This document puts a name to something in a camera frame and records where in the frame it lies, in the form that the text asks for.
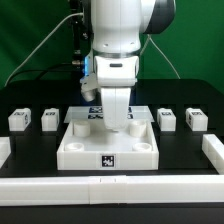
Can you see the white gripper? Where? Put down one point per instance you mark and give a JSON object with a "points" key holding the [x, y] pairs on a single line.
{"points": [[115, 104]]}

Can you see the white square tabletop part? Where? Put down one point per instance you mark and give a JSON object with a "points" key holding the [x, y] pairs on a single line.
{"points": [[88, 145]]}

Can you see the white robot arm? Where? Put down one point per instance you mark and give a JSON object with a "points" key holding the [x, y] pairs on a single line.
{"points": [[113, 61]]}

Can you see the white marker base plate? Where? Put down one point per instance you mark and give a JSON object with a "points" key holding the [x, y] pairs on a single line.
{"points": [[96, 112]]}

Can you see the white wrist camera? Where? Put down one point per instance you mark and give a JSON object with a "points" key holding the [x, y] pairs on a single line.
{"points": [[89, 87]]}

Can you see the black camera stand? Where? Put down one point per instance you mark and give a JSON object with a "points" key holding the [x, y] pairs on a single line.
{"points": [[81, 30]]}

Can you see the white left obstacle rail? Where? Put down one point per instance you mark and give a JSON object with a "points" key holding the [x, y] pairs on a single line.
{"points": [[5, 149]]}

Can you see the white front obstacle rail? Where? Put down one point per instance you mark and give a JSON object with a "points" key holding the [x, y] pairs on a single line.
{"points": [[111, 189]]}

